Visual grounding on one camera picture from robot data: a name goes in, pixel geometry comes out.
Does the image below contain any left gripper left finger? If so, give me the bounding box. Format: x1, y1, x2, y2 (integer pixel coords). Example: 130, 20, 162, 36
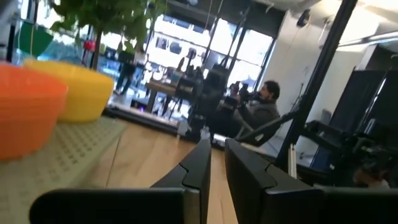
150, 138, 213, 224

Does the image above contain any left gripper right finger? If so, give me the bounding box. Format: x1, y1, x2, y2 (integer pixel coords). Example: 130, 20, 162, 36
224, 138, 315, 224

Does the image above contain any yellow plastic mini bowl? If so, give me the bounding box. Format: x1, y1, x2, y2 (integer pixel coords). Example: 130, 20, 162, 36
23, 59, 115, 123

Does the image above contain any orange-red plastic mini bowl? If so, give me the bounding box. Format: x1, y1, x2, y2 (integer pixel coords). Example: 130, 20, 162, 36
0, 63, 68, 161

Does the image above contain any person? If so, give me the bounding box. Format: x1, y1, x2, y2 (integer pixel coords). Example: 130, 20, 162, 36
115, 51, 138, 96
217, 80, 282, 147
353, 160, 392, 190

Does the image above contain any background robot station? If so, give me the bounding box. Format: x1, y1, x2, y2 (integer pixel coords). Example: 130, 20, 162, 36
175, 46, 237, 142

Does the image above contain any black room divider panel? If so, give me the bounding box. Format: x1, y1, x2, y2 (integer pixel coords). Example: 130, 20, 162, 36
329, 70, 398, 131

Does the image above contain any pale green perforated rack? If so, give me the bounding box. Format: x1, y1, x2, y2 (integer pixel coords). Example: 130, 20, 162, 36
0, 116, 129, 224

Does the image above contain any green leafy small tree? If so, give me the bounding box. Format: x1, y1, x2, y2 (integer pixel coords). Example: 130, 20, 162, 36
46, 0, 169, 72

